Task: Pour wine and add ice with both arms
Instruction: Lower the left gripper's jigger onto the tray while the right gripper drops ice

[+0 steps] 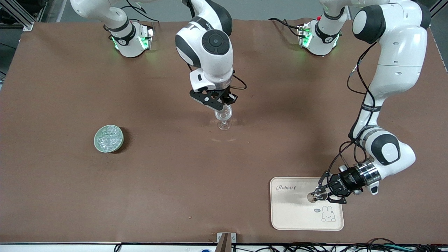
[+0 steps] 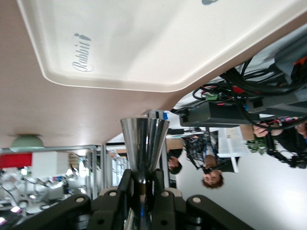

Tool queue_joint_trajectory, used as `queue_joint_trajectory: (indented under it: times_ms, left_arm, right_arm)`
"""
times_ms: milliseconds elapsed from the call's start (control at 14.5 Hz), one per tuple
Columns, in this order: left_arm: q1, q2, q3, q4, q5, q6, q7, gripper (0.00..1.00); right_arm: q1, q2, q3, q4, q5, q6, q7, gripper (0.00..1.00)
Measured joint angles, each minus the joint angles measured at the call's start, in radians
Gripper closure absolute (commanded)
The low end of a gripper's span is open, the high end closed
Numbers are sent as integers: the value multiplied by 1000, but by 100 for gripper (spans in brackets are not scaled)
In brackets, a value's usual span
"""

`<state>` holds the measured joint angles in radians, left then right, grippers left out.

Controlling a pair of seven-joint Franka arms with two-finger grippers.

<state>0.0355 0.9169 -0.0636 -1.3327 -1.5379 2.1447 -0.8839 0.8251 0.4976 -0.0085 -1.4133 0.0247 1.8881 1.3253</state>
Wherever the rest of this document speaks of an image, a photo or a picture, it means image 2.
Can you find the metal jigger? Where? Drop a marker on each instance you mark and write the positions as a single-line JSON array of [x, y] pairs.
[[144, 143]]

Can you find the green plant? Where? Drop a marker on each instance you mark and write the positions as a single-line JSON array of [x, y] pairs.
[[257, 146]]

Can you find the person in plaid shirt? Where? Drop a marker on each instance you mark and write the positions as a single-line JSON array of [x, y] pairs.
[[212, 178]]

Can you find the green bowl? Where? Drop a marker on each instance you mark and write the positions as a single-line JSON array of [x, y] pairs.
[[27, 141]]

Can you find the aluminium rack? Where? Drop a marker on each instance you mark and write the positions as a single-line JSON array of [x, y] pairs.
[[48, 149]]

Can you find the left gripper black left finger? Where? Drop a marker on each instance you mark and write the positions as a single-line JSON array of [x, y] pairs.
[[112, 206]]

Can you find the person holding black device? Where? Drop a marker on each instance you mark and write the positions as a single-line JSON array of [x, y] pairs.
[[261, 130]]

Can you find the person with dark hair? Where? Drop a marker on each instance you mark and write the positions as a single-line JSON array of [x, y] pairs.
[[175, 165]]

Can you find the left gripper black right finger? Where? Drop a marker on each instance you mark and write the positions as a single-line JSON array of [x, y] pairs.
[[168, 208]]

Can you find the brown table cover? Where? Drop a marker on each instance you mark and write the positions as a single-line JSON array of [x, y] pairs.
[[72, 110]]

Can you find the cream rabbit print tray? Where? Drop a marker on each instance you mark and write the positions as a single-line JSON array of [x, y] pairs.
[[156, 48]]

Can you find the black power supply box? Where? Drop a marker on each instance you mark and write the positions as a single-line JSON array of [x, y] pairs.
[[216, 112]]

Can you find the red and white box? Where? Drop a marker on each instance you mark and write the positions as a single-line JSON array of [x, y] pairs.
[[14, 160]]

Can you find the grey equipment box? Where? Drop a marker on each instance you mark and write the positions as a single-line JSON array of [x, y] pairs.
[[287, 60]]

